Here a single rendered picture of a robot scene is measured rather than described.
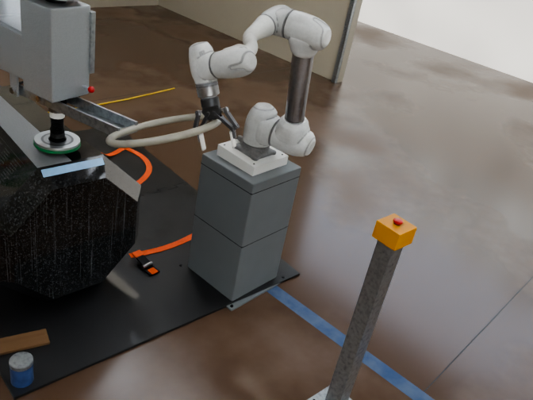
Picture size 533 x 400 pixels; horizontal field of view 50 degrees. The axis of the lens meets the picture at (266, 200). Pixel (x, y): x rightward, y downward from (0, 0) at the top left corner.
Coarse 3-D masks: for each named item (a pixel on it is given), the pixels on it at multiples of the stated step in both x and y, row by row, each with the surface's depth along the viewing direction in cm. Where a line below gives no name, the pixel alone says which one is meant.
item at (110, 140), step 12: (156, 120) 258; (168, 120) 258; (180, 120) 258; (192, 120) 257; (216, 120) 230; (120, 132) 245; (132, 132) 253; (180, 132) 217; (192, 132) 218; (204, 132) 223; (108, 144) 228; (120, 144) 220; (132, 144) 217; (144, 144) 216
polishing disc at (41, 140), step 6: (42, 132) 282; (48, 132) 283; (66, 132) 287; (36, 138) 275; (42, 138) 276; (72, 138) 282; (78, 138) 283; (36, 144) 272; (42, 144) 271; (48, 144) 272; (54, 144) 273; (60, 144) 274; (66, 144) 275; (72, 144) 276; (78, 144) 278; (54, 150) 270; (60, 150) 271; (66, 150) 273
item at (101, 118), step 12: (24, 96) 271; (36, 96) 264; (60, 108) 260; (72, 108) 255; (84, 108) 268; (96, 108) 263; (84, 120) 254; (96, 120) 250; (108, 120) 261; (120, 120) 258; (132, 120) 254; (108, 132) 248
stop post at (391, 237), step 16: (384, 224) 223; (384, 240) 224; (400, 240) 220; (384, 256) 229; (368, 272) 237; (384, 272) 231; (368, 288) 239; (384, 288) 238; (368, 304) 241; (352, 320) 250; (368, 320) 244; (352, 336) 253; (368, 336) 252; (352, 352) 255; (336, 368) 265; (352, 368) 259; (336, 384) 268; (352, 384) 269
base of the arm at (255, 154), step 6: (240, 138) 315; (240, 144) 309; (246, 144) 304; (240, 150) 307; (246, 150) 305; (252, 150) 304; (258, 150) 304; (264, 150) 306; (270, 150) 312; (252, 156) 302; (258, 156) 303; (264, 156) 307
